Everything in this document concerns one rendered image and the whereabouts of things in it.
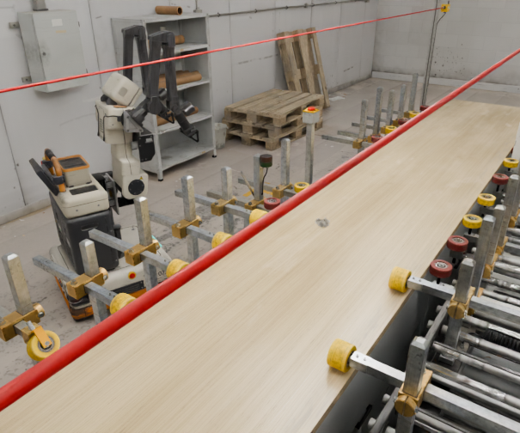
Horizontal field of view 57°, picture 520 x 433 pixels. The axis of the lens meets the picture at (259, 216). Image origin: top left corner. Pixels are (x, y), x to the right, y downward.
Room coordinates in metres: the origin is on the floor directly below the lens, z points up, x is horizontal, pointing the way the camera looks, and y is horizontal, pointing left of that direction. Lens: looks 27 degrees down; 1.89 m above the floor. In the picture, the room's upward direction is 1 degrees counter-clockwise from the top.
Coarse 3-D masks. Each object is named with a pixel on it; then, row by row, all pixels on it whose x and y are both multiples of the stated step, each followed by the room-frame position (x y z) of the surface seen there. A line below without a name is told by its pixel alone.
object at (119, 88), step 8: (112, 80) 2.81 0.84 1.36; (120, 80) 2.73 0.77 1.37; (128, 80) 2.75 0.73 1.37; (104, 88) 2.81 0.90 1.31; (112, 88) 2.73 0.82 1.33; (120, 88) 2.72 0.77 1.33; (128, 88) 2.74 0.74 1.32; (136, 88) 2.76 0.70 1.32; (112, 96) 2.70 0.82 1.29; (120, 96) 2.71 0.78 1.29; (128, 96) 2.74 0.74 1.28; (136, 96) 2.76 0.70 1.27; (120, 104) 2.72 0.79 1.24; (128, 104) 2.73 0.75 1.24
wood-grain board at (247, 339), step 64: (448, 128) 3.31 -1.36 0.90; (512, 128) 3.29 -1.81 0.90; (320, 192) 2.21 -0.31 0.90; (384, 192) 2.20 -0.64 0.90; (448, 192) 2.19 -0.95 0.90; (256, 256) 1.60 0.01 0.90; (320, 256) 1.60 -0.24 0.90; (384, 256) 1.59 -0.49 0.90; (192, 320) 1.21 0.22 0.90; (256, 320) 1.21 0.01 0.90; (320, 320) 1.21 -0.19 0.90; (384, 320) 1.20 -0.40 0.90; (64, 384) 0.95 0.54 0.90; (128, 384) 0.95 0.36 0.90; (192, 384) 0.95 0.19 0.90; (256, 384) 0.94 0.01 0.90; (320, 384) 0.94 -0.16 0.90
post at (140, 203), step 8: (136, 200) 1.58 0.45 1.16; (144, 200) 1.59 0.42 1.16; (136, 208) 1.58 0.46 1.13; (144, 208) 1.58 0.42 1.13; (136, 216) 1.59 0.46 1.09; (144, 216) 1.58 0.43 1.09; (144, 224) 1.58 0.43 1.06; (144, 232) 1.57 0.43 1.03; (144, 240) 1.57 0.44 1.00; (144, 264) 1.58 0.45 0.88; (144, 272) 1.59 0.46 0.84; (152, 272) 1.58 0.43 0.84; (152, 280) 1.58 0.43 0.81
